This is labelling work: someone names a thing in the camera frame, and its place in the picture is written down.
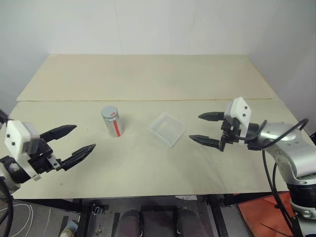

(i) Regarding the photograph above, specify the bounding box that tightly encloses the white thin floor cable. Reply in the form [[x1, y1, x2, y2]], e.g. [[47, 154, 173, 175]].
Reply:
[[0, 198, 54, 237]]

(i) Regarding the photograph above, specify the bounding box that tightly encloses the dark rounded robot foot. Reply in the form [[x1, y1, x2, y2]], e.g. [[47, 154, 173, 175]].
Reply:
[[116, 209, 142, 237], [175, 207, 200, 237]]

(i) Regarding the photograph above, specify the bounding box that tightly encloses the cream tabletop board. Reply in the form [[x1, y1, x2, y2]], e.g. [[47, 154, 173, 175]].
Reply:
[[16, 54, 277, 102]]

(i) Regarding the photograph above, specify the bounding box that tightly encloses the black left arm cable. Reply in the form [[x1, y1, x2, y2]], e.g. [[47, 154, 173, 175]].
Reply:
[[0, 176, 14, 237]]

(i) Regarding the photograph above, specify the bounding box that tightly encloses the clear plastic square container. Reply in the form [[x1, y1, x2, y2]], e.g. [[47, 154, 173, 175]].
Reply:
[[149, 112, 187, 148]]

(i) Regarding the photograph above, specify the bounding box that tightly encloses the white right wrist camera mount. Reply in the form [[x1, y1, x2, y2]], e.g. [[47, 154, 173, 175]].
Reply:
[[224, 97, 252, 139]]

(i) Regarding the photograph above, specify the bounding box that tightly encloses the orange red floor mat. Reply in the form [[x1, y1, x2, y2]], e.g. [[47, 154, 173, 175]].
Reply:
[[237, 192, 297, 237]]

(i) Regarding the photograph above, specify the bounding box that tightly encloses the black table frame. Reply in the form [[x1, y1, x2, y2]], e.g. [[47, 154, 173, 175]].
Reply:
[[12, 193, 289, 237]]

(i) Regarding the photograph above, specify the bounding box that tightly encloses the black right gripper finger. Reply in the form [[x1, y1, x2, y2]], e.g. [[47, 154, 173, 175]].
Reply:
[[198, 112, 226, 122], [189, 134, 221, 149]]

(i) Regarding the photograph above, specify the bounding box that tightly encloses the silver can with red label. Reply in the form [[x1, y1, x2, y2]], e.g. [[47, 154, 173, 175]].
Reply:
[[101, 106, 123, 138]]

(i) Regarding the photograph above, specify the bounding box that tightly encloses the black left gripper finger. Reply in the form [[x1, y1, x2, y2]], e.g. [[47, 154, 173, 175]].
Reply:
[[59, 143, 96, 172], [39, 124, 78, 143]]

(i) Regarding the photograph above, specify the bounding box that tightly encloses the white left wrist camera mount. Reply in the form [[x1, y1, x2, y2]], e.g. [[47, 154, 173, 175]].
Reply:
[[4, 119, 41, 182]]

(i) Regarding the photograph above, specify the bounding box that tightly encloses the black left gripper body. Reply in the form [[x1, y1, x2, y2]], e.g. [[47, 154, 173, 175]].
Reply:
[[27, 139, 62, 174]]

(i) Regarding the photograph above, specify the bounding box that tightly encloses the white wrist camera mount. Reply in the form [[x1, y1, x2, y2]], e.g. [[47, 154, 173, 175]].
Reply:
[[4, 119, 41, 182], [224, 97, 252, 139]]

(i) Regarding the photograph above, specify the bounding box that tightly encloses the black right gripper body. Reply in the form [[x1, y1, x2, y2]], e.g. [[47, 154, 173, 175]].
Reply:
[[218, 117, 242, 152]]

